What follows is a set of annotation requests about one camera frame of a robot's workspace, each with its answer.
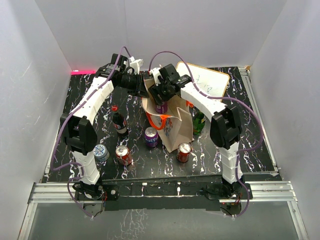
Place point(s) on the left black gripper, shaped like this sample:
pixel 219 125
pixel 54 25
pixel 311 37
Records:
pixel 140 89

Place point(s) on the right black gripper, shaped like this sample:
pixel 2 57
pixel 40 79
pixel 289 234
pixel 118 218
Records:
pixel 155 90

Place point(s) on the purple can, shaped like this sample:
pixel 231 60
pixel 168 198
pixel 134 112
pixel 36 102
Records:
pixel 151 137
pixel 161 108

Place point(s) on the beige canvas tote bag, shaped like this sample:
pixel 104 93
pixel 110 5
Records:
pixel 173 127

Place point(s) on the green glass bottle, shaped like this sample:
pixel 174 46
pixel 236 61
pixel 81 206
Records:
pixel 198 121

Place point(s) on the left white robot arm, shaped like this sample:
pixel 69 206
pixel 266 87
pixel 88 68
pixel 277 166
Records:
pixel 78 131

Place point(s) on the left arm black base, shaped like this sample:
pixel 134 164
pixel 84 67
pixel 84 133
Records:
pixel 97 192

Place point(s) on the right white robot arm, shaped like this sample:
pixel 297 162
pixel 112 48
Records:
pixel 225 123

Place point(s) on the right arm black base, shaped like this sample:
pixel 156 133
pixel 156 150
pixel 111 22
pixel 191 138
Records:
pixel 226 191

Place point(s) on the cola glass bottle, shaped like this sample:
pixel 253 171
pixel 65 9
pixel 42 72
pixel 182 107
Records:
pixel 119 122

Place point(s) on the pink tape strip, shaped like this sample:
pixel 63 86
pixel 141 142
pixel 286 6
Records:
pixel 82 72

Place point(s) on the red can front centre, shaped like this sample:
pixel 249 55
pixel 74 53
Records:
pixel 183 152

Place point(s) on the red can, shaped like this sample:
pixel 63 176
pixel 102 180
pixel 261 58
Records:
pixel 183 152
pixel 123 155

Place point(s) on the red can front left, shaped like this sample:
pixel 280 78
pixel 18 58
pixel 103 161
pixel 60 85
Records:
pixel 123 155

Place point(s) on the blue white tin can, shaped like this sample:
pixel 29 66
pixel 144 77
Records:
pixel 101 153

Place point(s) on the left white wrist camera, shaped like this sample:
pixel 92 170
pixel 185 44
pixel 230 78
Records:
pixel 135 65

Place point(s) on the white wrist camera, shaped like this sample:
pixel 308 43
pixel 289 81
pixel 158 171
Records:
pixel 135 65
pixel 155 72

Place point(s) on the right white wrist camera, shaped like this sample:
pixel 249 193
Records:
pixel 155 72

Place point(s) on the small whiteboard wooden frame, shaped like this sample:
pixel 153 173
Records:
pixel 210 82

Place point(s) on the aluminium frame rail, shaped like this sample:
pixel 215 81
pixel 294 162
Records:
pixel 162 193

